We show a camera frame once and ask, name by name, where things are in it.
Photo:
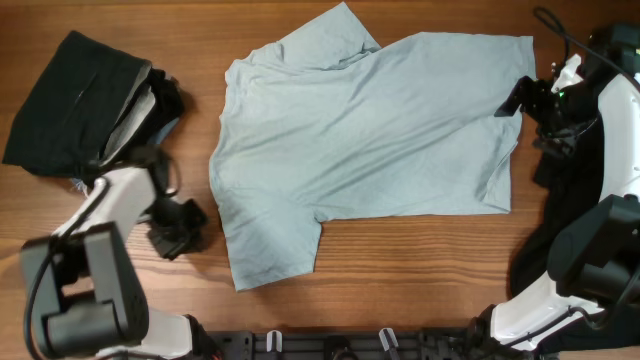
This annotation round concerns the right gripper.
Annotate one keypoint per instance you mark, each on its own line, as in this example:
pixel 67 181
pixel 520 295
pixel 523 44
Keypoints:
pixel 559 142

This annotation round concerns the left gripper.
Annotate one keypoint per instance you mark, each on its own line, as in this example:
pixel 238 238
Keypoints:
pixel 171 249

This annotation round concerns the light blue t-shirt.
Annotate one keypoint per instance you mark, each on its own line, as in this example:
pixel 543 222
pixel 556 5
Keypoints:
pixel 326 124

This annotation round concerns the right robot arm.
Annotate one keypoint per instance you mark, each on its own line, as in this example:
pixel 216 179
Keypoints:
pixel 575 283

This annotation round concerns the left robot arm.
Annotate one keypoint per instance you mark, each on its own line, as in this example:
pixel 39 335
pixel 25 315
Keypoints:
pixel 83 296

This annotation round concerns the black t-shirt under pile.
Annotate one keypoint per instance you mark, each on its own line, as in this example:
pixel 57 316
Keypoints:
pixel 574 187

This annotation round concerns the folded blue garment at bottom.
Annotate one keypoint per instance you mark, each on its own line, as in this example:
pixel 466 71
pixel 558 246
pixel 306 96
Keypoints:
pixel 80 187

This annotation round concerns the folded black garment underneath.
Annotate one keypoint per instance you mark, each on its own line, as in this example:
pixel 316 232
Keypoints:
pixel 169 105

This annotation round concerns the folded grey white garment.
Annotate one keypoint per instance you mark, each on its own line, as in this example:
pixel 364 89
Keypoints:
pixel 138 105

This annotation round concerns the left white rail clip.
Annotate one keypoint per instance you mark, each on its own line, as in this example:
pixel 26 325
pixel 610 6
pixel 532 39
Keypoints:
pixel 274 342

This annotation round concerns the white rail clip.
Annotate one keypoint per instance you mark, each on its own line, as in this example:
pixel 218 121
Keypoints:
pixel 389 343
pixel 274 342

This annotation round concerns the right white rail clip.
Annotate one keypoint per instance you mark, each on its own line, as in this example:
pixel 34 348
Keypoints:
pixel 389 343

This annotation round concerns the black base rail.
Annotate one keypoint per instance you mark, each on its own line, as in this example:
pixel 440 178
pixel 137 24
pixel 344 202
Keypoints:
pixel 428 344

